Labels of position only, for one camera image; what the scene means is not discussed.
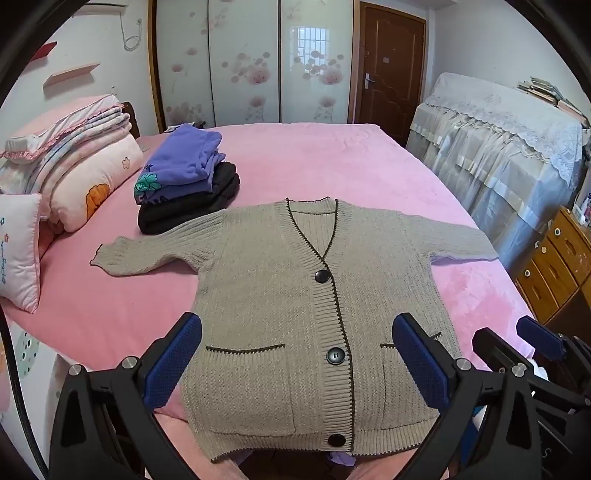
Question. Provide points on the beige knit cardigan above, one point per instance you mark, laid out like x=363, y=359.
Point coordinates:
x=272, y=295

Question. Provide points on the dark wooden headboard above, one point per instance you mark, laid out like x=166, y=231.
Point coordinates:
x=131, y=120

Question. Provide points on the pink bed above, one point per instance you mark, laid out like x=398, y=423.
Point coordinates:
x=323, y=161

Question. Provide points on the pink wall shelf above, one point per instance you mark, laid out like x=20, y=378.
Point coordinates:
x=69, y=74

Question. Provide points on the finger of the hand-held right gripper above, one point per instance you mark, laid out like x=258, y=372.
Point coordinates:
x=494, y=346
x=540, y=337

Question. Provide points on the brown wooden door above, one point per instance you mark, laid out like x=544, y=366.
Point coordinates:
x=392, y=69

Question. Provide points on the purple folded garment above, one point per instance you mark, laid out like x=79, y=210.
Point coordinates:
x=184, y=157

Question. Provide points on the black folded garment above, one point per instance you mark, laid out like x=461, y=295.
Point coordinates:
x=184, y=210

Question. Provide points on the floral sliding door wardrobe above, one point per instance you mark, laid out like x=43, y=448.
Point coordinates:
x=249, y=60

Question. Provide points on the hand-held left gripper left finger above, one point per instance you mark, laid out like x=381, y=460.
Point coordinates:
x=173, y=364

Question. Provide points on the stack of books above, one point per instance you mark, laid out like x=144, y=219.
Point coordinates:
x=549, y=94

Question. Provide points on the wooden drawer dresser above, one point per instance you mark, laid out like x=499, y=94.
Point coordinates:
x=554, y=272

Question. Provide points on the white pink trimmed pillow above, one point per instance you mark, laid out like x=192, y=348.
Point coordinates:
x=18, y=249

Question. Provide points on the lace cloth covered furniture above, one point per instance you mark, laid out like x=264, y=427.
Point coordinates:
x=498, y=152

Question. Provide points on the pink frilled folded blanket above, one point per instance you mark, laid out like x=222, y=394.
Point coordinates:
x=60, y=129

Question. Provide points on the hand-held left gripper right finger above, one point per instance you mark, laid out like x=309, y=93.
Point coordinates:
x=420, y=364

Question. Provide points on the red wall shelf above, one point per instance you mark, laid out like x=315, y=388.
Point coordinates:
x=44, y=50

